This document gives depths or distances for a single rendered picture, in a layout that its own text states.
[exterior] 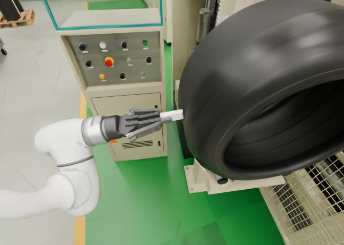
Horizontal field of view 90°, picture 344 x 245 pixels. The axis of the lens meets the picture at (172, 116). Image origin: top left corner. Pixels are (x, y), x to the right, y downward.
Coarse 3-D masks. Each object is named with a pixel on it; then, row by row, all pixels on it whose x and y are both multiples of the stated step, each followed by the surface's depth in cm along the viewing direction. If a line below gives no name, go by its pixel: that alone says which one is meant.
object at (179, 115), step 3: (180, 111) 52; (165, 114) 52; (168, 114) 52; (171, 114) 52; (174, 114) 52; (177, 114) 52; (180, 114) 52; (162, 117) 52; (165, 117) 52; (174, 117) 53; (177, 117) 53; (180, 117) 53; (183, 117) 54; (174, 120) 54
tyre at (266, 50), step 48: (288, 0) 42; (240, 48) 38; (288, 48) 32; (336, 48) 31; (192, 96) 46; (240, 96) 36; (288, 96) 77; (336, 96) 63; (192, 144) 50; (240, 144) 82; (288, 144) 75; (336, 144) 57
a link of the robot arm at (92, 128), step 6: (84, 120) 51; (90, 120) 51; (96, 120) 51; (102, 120) 52; (84, 126) 49; (90, 126) 49; (96, 126) 49; (102, 126) 51; (84, 132) 49; (90, 132) 49; (96, 132) 49; (102, 132) 50; (84, 138) 49; (90, 138) 50; (96, 138) 50; (102, 138) 50; (90, 144) 51; (96, 144) 52
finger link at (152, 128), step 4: (152, 124) 50; (156, 124) 50; (140, 128) 50; (144, 128) 50; (148, 128) 50; (152, 128) 50; (156, 128) 51; (160, 128) 52; (132, 132) 49; (136, 132) 49; (140, 132) 49; (144, 132) 50; (148, 132) 51; (152, 132) 51; (128, 136) 48; (132, 136) 49; (136, 136) 50; (140, 136) 50
